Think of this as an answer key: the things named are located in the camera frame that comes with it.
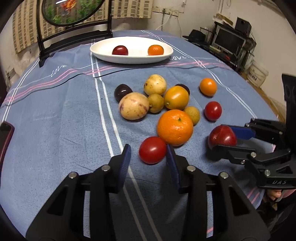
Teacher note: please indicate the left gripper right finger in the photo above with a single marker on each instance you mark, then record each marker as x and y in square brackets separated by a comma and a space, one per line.
[217, 209]

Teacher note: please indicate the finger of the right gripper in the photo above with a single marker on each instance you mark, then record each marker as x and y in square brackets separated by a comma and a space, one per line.
[242, 132]
[236, 155]

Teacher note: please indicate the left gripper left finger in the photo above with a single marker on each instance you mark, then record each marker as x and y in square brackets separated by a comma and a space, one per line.
[79, 208]

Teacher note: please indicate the red cherry tomato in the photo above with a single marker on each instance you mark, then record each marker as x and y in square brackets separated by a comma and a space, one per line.
[152, 150]
[213, 111]

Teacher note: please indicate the small orange kumquat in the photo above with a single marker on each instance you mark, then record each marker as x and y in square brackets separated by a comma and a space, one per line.
[208, 87]

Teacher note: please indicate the yellow orange tomato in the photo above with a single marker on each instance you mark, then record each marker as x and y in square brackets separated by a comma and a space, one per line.
[176, 98]

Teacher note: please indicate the dark purple grape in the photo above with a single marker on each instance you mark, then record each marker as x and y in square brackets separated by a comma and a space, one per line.
[121, 91]
[185, 87]

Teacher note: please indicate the pale yellow round fruit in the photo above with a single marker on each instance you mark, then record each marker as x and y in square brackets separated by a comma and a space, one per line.
[155, 84]

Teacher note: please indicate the pale speckled passion fruit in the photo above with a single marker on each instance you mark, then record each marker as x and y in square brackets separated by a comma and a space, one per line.
[133, 106]

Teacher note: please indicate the large orange mandarin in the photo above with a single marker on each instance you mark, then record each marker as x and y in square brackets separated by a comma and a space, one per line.
[154, 50]

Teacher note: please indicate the large dark red plum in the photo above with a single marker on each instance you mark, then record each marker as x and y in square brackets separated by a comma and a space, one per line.
[120, 50]

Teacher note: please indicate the person left hand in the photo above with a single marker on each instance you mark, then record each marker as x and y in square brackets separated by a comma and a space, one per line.
[275, 194]

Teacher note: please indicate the white plastic bucket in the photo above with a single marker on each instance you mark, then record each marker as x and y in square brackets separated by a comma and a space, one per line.
[256, 74]

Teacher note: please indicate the black desk rack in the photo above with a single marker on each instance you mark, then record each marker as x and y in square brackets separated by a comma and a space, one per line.
[236, 62]

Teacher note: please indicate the computer monitor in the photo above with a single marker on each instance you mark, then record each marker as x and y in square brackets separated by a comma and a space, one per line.
[228, 41]

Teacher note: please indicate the black speaker box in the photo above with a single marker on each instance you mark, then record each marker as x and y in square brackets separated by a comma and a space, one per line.
[243, 26]

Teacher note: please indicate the dark red smartphone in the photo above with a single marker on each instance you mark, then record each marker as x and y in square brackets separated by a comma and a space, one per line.
[7, 131]

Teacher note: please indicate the blue striped tablecloth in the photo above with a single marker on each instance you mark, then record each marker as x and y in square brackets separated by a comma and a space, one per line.
[66, 119]

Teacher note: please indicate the black hat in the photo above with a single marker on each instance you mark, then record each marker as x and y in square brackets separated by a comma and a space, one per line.
[196, 37]

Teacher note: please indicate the white oval plate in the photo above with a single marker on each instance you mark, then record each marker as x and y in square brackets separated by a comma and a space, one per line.
[137, 48]

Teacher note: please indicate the round goldfish screen ornament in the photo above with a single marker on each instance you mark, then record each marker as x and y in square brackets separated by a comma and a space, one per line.
[72, 40]

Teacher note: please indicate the beige checked curtain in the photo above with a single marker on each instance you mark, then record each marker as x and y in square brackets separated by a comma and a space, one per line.
[25, 17]

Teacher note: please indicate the wall power strip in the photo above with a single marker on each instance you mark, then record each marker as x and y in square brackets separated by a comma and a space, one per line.
[166, 11]

